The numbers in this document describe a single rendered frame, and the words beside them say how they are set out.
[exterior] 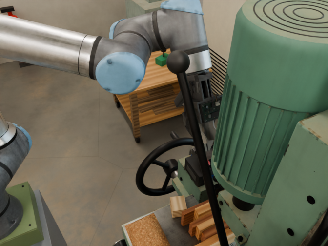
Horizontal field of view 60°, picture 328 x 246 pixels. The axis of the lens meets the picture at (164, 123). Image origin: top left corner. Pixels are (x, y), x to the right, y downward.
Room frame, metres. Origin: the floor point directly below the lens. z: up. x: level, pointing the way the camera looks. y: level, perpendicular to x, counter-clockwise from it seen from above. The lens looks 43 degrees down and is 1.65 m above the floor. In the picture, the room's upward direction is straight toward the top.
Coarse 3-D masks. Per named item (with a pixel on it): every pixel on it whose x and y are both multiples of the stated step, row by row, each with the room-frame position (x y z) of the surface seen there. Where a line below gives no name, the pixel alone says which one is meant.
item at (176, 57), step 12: (168, 60) 0.36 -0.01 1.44; (180, 60) 0.35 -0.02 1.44; (180, 72) 0.35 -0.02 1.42; (180, 84) 0.35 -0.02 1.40; (192, 108) 0.32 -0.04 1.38; (192, 120) 0.31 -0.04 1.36; (192, 132) 0.31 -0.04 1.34; (204, 156) 0.29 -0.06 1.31; (204, 168) 0.27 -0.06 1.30; (204, 180) 0.27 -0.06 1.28; (216, 204) 0.24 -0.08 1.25; (216, 216) 0.23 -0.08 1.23; (216, 228) 0.22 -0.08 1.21
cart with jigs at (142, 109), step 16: (160, 64) 1.84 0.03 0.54; (144, 80) 1.65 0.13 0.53; (160, 80) 1.65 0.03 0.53; (176, 80) 1.66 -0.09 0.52; (128, 96) 1.93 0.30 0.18; (144, 96) 1.93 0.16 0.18; (160, 96) 1.90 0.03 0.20; (176, 96) 1.90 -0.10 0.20; (128, 112) 1.72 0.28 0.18; (144, 112) 1.72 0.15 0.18; (160, 112) 1.70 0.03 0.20; (176, 112) 1.72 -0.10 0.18
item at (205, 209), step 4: (208, 204) 0.41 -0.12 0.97; (196, 208) 0.40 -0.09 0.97; (200, 208) 0.40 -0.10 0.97; (204, 208) 0.40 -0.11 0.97; (208, 208) 0.40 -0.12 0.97; (196, 212) 0.39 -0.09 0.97; (200, 212) 0.39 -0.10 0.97; (204, 212) 0.39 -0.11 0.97; (208, 212) 0.40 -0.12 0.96; (196, 216) 0.39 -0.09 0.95; (200, 216) 0.38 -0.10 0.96
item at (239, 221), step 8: (224, 192) 0.38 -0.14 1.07; (224, 200) 0.36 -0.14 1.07; (224, 208) 0.36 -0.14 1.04; (232, 208) 0.34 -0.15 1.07; (256, 208) 0.34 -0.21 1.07; (224, 216) 0.35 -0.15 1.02; (232, 216) 0.33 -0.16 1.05; (240, 216) 0.32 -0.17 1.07; (248, 216) 0.32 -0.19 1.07; (256, 216) 0.32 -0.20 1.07; (232, 224) 0.33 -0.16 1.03; (240, 224) 0.31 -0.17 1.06; (248, 224) 0.30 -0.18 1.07; (240, 232) 0.30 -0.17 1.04; (248, 232) 0.29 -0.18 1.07
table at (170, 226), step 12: (180, 192) 0.52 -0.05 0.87; (168, 204) 0.46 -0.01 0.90; (192, 204) 0.46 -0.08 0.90; (144, 216) 0.42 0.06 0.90; (156, 216) 0.42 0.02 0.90; (168, 216) 0.42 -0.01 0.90; (168, 228) 0.38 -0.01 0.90; (180, 228) 0.38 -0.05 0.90; (168, 240) 0.35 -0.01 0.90; (180, 240) 0.35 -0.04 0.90; (192, 240) 0.35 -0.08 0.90
